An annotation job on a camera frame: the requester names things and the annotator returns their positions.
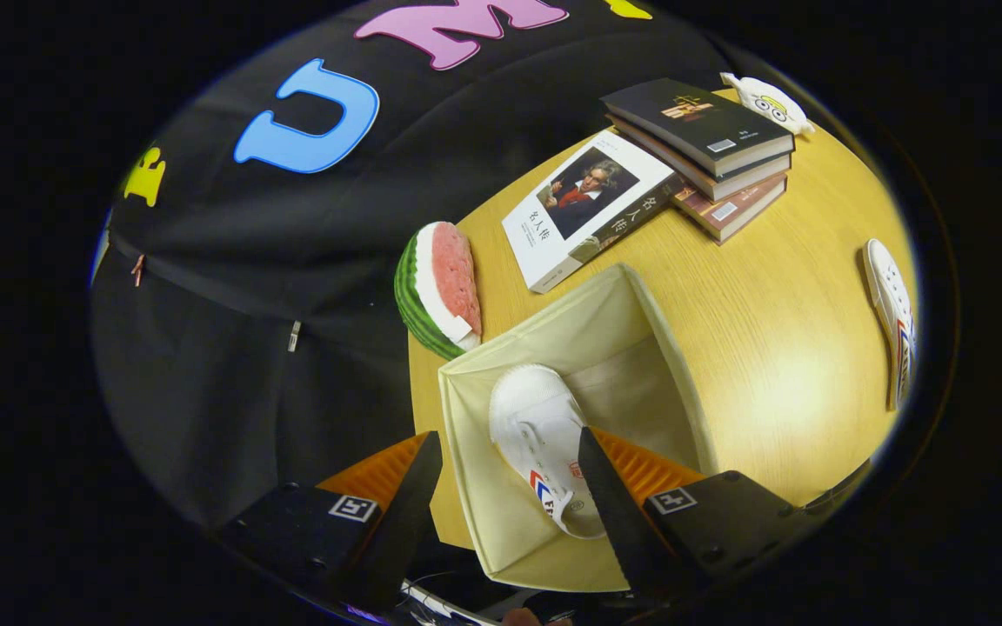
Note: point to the watermelon slice toy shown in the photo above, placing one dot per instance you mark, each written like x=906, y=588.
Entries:
x=453, y=278

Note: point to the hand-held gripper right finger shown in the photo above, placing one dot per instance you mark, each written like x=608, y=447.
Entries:
x=618, y=513

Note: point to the silver metal clip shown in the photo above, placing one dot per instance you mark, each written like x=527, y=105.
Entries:
x=293, y=336

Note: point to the white canvas shoe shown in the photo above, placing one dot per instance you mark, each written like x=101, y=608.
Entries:
x=536, y=417
x=888, y=296

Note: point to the reddish brown book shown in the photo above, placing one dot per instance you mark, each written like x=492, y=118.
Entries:
x=727, y=213

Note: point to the black hardcover book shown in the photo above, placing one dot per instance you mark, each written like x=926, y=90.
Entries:
x=684, y=122

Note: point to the dark brown book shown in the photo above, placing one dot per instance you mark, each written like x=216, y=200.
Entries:
x=727, y=185

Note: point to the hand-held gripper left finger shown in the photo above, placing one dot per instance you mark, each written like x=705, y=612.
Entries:
x=405, y=522

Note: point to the beige fabric storage box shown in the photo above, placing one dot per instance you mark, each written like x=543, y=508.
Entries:
x=501, y=522

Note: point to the white portrait cover book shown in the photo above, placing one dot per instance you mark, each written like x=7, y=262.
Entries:
x=544, y=243

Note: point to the white plush toy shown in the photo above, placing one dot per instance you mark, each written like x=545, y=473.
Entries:
x=762, y=100

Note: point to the black backdrop cloth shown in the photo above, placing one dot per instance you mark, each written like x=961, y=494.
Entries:
x=231, y=391

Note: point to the wooden clothes peg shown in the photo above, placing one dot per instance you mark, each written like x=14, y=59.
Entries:
x=137, y=269

